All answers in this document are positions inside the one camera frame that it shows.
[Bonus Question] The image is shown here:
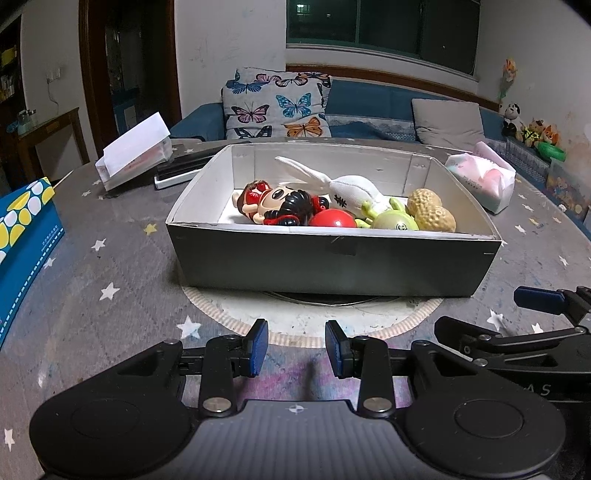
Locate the pastel tissue packet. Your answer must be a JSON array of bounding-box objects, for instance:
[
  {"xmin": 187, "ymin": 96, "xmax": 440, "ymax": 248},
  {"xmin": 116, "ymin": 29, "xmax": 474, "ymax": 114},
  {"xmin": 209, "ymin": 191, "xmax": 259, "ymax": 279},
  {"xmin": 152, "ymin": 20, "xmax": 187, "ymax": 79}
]
[{"xmin": 444, "ymin": 141, "xmax": 517, "ymax": 214}]

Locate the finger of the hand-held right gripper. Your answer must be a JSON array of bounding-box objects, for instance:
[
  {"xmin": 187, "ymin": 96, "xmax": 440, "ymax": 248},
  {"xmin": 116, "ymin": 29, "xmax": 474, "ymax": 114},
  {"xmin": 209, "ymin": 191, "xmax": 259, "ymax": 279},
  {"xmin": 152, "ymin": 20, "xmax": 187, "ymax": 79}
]
[
  {"xmin": 514, "ymin": 285, "xmax": 591, "ymax": 318},
  {"xmin": 434, "ymin": 316, "xmax": 585, "ymax": 365}
]

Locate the beige peanut toy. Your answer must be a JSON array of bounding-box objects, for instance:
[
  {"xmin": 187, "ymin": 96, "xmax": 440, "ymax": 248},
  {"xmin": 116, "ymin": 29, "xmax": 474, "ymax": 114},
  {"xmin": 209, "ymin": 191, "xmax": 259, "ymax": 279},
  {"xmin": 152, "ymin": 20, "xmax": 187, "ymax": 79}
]
[{"xmin": 406, "ymin": 188, "xmax": 458, "ymax": 233}]

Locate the blue sofa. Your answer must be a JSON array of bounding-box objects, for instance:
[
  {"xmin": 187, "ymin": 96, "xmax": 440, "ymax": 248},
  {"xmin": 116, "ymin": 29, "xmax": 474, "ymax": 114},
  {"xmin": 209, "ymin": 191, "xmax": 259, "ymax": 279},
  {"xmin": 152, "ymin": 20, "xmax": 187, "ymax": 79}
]
[{"xmin": 170, "ymin": 79, "xmax": 555, "ymax": 185}]

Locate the white cardboard box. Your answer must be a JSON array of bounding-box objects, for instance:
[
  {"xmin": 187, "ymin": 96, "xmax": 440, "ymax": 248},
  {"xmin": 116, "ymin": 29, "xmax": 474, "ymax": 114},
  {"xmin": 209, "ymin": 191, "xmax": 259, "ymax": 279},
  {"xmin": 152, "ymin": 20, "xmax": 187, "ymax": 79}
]
[{"xmin": 165, "ymin": 142, "xmax": 503, "ymax": 298}]

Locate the white tissue pack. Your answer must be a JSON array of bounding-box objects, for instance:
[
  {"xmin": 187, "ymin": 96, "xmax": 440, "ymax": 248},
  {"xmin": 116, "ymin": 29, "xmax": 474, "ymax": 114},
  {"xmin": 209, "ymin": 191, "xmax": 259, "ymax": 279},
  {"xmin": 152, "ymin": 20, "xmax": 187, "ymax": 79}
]
[{"xmin": 95, "ymin": 112, "xmax": 172, "ymax": 191}]

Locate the black remote control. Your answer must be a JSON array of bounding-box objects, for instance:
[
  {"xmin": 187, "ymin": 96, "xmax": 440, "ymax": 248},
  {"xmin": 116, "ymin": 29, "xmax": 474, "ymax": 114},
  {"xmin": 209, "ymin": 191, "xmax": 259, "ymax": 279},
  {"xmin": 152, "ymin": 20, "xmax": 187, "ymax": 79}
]
[{"xmin": 154, "ymin": 141, "xmax": 252, "ymax": 181}]

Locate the panda plush toy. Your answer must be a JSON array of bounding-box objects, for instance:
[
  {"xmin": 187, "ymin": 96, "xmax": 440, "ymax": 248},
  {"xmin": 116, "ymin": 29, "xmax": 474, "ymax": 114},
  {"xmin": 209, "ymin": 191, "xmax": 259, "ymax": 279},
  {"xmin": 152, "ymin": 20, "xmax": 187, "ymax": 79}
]
[{"xmin": 499, "ymin": 102, "xmax": 526, "ymax": 137}]

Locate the colourful printed box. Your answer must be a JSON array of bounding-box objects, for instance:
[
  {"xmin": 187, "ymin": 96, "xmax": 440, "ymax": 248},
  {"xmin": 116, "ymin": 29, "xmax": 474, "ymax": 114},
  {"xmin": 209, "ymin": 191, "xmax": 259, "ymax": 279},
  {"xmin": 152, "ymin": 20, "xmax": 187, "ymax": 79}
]
[{"xmin": 545, "ymin": 157, "xmax": 591, "ymax": 217}]

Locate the green framed window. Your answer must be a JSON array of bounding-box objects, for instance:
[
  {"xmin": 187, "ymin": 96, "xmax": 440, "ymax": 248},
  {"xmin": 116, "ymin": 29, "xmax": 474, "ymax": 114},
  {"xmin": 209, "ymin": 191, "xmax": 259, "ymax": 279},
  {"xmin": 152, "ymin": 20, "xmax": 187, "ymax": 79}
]
[{"xmin": 285, "ymin": 0, "xmax": 481, "ymax": 77}]

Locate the blue white cabinet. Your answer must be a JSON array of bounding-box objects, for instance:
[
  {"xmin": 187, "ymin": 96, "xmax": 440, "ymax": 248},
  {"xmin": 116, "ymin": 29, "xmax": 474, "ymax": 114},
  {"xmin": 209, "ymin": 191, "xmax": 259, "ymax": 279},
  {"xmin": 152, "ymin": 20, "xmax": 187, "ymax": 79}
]
[{"xmin": 113, "ymin": 88, "xmax": 139, "ymax": 130}]

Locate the dark wooden door frame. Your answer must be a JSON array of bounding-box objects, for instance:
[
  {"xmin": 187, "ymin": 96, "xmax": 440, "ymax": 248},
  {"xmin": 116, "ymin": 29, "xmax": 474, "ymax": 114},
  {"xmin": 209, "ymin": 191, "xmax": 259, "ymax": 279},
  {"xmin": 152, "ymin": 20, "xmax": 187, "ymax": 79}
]
[{"xmin": 78, "ymin": 0, "xmax": 182, "ymax": 158}]

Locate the butterfly print pillow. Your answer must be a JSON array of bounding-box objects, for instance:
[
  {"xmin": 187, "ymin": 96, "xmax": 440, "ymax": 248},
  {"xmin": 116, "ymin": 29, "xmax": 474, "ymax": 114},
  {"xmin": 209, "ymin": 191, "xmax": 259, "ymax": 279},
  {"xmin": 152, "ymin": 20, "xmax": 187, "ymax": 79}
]
[{"xmin": 221, "ymin": 67, "xmax": 333, "ymax": 140}]

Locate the white plush rabbit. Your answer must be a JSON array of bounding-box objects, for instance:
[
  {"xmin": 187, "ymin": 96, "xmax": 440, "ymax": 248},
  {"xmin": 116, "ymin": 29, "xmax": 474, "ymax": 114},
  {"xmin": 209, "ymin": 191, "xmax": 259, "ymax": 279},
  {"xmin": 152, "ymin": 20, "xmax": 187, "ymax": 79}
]
[{"xmin": 274, "ymin": 156, "xmax": 393, "ymax": 215}]

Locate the round white mat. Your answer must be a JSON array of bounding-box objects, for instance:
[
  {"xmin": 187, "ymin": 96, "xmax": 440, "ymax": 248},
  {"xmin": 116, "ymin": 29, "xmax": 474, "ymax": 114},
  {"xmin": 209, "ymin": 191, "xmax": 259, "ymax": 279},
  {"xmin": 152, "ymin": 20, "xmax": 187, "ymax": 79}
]
[{"xmin": 181, "ymin": 284, "xmax": 444, "ymax": 349}]

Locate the dark wooden bookshelf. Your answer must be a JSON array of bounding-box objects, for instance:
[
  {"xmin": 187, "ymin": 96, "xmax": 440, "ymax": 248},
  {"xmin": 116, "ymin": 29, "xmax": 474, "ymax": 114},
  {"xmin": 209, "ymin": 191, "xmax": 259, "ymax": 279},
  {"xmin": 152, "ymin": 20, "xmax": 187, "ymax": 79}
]
[{"xmin": 0, "ymin": 28, "xmax": 24, "ymax": 107}]

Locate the wooden desk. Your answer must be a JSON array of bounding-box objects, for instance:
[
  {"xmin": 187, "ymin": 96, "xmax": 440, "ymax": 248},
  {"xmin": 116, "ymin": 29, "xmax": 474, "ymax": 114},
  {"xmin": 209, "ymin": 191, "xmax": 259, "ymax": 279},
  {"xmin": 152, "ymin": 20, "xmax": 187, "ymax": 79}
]
[{"xmin": 0, "ymin": 107, "xmax": 90, "ymax": 185}]

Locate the grey star-print tablecloth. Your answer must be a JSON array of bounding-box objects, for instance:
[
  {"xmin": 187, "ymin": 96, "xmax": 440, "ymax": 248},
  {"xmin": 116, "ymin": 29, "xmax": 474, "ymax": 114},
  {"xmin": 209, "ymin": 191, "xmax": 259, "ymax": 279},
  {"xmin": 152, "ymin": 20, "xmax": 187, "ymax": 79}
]
[{"xmin": 0, "ymin": 136, "xmax": 591, "ymax": 462}]

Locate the green bowl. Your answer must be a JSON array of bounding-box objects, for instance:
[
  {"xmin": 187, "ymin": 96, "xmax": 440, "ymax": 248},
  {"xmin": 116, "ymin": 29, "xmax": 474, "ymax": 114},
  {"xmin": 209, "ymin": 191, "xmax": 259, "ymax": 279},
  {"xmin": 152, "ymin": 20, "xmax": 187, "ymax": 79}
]
[{"xmin": 536, "ymin": 141, "xmax": 566, "ymax": 162}]

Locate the flower decoration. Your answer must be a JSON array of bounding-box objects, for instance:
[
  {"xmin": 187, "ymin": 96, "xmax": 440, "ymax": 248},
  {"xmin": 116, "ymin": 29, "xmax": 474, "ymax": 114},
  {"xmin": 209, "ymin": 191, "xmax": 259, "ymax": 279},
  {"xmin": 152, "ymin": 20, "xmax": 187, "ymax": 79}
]
[{"xmin": 496, "ymin": 58, "xmax": 519, "ymax": 104}]

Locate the brown bear plush toy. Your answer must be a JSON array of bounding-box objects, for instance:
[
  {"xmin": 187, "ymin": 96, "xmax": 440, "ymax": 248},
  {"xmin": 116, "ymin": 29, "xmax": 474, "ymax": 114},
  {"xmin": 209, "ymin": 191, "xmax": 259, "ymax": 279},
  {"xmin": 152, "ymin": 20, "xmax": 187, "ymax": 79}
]
[{"xmin": 522, "ymin": 117, "xmax": 548, "ymax": 148}]

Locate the blue dotted tissue box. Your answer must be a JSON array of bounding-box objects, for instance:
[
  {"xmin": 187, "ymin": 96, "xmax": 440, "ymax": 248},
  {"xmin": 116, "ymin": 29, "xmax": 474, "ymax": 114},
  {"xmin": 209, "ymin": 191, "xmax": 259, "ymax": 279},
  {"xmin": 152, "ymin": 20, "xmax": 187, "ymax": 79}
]
[{"xmin": 0, "ymin": 176, "xmax": 66, "ymax": 349}]

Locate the grey pillow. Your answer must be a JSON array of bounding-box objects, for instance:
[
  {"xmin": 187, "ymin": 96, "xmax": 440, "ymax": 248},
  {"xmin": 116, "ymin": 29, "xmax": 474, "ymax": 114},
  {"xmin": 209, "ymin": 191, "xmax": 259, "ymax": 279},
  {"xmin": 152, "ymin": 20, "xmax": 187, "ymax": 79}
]
[{"xmin": 411, "ymin": 98, "xmax": 485, "ymax": 149}]

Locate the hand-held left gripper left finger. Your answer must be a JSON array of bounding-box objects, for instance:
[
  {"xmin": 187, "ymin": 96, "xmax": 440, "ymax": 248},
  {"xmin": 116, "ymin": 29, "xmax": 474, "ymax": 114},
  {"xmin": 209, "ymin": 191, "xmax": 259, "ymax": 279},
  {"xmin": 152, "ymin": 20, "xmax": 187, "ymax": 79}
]
[{"xmin": 99, "ymin": 318, "xmax": 269, "ymax": 416}]

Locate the white remote control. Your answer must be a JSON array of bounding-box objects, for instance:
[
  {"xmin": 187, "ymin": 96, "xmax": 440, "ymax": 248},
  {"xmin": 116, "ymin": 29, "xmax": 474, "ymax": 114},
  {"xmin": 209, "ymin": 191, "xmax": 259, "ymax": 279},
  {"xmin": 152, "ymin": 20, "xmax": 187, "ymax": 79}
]
[{"xmin": 154, "ymin": 171, "xmax": 204, "ymax": 190}]

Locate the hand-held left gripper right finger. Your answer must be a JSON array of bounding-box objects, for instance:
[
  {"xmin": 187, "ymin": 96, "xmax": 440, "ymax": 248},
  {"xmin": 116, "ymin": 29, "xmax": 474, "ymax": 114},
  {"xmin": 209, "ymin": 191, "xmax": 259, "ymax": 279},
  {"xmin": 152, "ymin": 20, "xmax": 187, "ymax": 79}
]
[{"xmin": 324, "ymin": 319, "xmax": 502, "ymax": 416}]

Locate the green toy figure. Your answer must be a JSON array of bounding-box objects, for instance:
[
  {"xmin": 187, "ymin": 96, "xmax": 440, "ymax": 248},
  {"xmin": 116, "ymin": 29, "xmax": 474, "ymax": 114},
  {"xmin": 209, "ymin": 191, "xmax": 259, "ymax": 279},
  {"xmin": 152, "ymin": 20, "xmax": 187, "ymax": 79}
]
[{"xmin": 355, "ymin": 198, "xmax": 420, "ymax": 232}]

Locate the red ball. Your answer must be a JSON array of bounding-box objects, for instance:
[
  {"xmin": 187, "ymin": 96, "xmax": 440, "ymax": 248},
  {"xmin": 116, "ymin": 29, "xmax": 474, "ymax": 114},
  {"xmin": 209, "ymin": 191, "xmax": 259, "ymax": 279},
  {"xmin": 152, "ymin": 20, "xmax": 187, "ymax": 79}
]
[{"xmin": 308, "ymin": 209, "xmax": 358, "ymax": 229}]

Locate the black-haired cartoon doll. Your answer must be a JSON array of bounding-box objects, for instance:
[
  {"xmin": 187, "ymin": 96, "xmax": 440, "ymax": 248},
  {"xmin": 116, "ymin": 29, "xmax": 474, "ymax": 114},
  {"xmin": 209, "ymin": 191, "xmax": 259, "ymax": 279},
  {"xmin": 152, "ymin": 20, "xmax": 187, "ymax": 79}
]
[{"xmin": 233, "ymin": 180, "xmax": 331, "ymax": 227}]

